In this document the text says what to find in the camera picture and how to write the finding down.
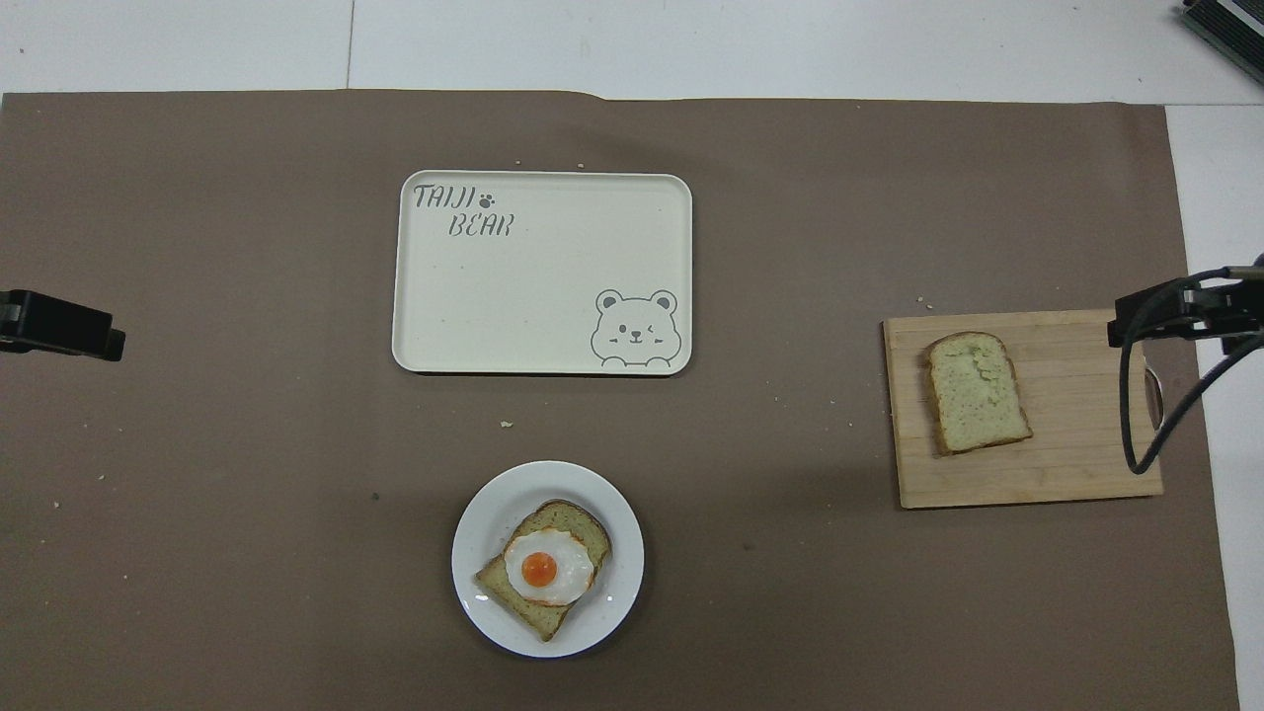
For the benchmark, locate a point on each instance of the white round plate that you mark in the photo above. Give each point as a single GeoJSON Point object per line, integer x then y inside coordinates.
{"type": "Point", "coordinates": [484, 523]}

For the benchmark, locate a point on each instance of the cream tray with bear print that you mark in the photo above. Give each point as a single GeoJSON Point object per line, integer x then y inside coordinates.
{"type": "Point", "coordinates": [533, 296]}

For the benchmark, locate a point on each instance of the fried egg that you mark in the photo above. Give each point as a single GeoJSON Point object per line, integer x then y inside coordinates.
{"type": "Point", "coordinates": [563, 568]}

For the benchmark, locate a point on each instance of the bread slice under egg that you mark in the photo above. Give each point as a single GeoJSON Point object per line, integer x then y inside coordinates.
{"type": "Point", "coordinates": [538, 615]}

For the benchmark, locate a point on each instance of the plain bread slice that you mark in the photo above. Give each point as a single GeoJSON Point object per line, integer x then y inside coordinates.
{"type": "Point", "coordinates": [976, 395]}

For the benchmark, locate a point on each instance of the wooden cutting board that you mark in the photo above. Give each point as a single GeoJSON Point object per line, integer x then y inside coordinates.
{"type": "Point", "coordinates": [1076, 444]}

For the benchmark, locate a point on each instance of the black stand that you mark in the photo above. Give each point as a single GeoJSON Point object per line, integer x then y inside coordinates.
{"type": "Point", "coordinates": [1234, 25]}

